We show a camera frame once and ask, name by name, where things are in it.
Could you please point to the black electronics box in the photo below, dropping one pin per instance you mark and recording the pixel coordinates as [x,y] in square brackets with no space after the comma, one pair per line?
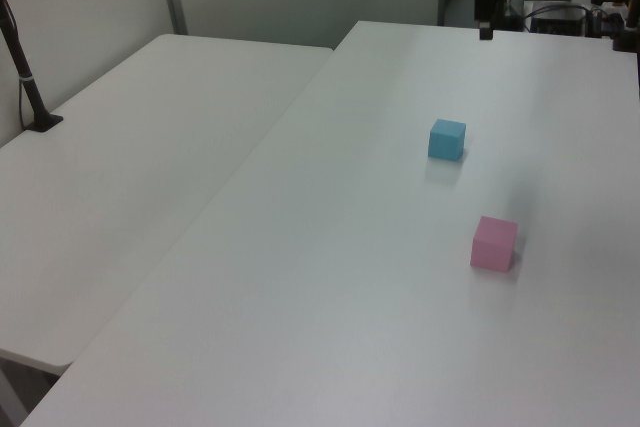
[557,22]

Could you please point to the black clamp camera mount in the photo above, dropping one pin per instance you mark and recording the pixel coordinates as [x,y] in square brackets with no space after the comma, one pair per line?
[627,32]

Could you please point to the white side table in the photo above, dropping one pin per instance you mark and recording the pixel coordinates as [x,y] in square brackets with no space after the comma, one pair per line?
[125,147]

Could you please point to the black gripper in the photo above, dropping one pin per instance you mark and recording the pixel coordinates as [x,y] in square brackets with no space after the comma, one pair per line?
[484,4]

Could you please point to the blue cube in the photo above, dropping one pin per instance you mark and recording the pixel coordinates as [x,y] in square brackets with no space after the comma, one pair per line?
[445,142]

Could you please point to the pink cube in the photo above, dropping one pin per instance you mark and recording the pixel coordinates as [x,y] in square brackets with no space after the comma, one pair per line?
[492,247]

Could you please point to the black camera pole stand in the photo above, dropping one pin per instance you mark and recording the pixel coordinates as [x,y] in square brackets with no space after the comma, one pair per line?
[27,87]

